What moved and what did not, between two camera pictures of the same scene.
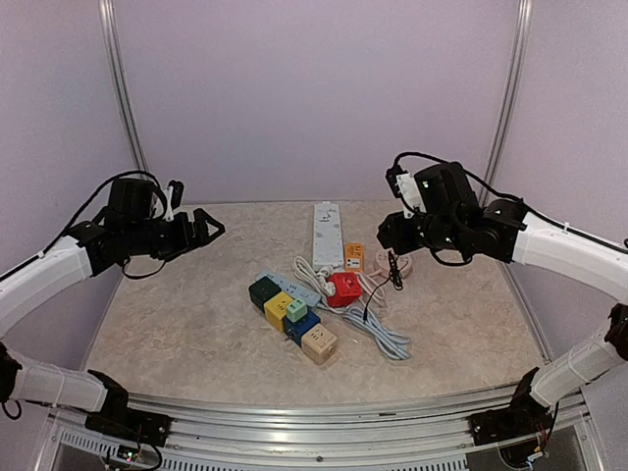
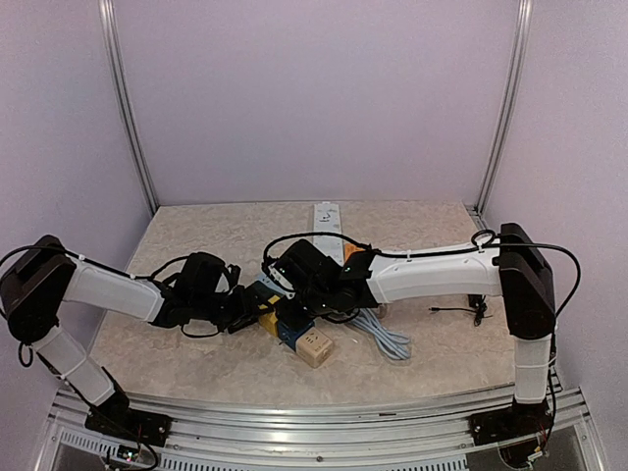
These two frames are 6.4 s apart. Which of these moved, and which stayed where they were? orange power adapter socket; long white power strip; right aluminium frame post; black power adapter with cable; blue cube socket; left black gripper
Moved: blue cube socket; left black gripper; black power adapter with cable
Stayed: right aluminium frame post; long white power strip; orange power adapter socket
